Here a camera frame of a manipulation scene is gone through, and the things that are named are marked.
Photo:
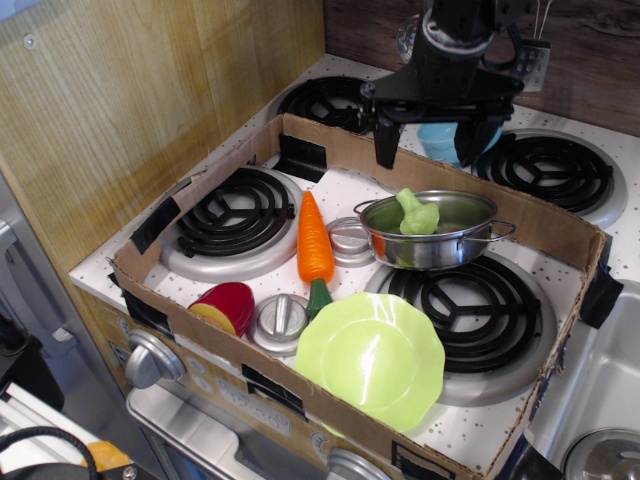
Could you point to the light green plastic plate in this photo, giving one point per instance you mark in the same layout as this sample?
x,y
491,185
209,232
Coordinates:
x,y
379,354

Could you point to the green toy broccoli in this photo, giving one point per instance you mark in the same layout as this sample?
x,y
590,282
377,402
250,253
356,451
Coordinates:
x,y
419,218

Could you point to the orange object bottom left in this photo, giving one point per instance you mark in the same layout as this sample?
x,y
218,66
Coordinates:
x,y
107,456

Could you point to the light blue plastic bowl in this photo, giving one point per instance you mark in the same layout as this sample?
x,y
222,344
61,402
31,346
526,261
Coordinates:
x,y
437,141

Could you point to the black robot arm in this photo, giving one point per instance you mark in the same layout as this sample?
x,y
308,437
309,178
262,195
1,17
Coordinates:
x,y
470,23

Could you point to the brown cardboard fence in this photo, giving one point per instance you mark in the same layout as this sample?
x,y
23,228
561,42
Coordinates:
x,y
543,230

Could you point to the red yellow toy pepper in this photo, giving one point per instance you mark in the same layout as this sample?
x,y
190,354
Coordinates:
x,y
228,305

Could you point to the back left black burner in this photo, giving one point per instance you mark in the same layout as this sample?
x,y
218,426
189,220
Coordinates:
x,y
334,101

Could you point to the silver oven front knob right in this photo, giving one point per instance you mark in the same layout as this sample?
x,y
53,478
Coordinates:
x,y
346,465

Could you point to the silver stovetop knob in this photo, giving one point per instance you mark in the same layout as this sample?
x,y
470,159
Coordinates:
x,y
278,323
349,242

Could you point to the orange toy carrot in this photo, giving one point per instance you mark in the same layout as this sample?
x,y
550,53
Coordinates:
x,y
315,259

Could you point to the black burner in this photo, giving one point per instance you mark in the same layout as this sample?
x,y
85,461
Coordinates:
x,y
334,101
496,324
244,228
558,168

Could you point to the hanging metal slotted spatula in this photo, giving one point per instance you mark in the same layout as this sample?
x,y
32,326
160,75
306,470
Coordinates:
x,y
534,56

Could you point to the silver stovetop knob front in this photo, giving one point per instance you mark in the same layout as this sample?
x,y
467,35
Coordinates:
x,y
278,323

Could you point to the back right black burner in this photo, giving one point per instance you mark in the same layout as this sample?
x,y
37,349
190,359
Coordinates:
x,y
558,168

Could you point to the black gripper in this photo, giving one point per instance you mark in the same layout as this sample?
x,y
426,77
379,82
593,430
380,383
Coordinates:
x,y
440,83

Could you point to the silver oven knob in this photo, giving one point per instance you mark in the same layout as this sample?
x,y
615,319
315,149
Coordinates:
x,y
346,465
151,361

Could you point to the silver sink basin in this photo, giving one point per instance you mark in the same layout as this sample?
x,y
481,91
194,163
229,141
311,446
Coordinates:
x,y
587,426

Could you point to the front right black burner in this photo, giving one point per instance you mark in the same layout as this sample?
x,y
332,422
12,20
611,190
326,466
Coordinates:
x,y
496,324

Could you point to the silver stovetop knob centre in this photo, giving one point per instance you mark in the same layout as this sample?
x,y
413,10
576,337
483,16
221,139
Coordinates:
x,y
349,242

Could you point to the silver oven front knob left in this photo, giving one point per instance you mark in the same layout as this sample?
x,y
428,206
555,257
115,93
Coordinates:
x,y
151,361

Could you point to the front left black burner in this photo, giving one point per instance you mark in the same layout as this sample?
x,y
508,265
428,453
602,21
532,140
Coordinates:
x,y
244,228

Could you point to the hanging metal strainer ladle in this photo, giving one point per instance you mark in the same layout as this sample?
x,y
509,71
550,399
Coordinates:
x,y
405,37

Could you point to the silver metal pan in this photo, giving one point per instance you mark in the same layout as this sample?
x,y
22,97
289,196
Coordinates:
x,y
466,226

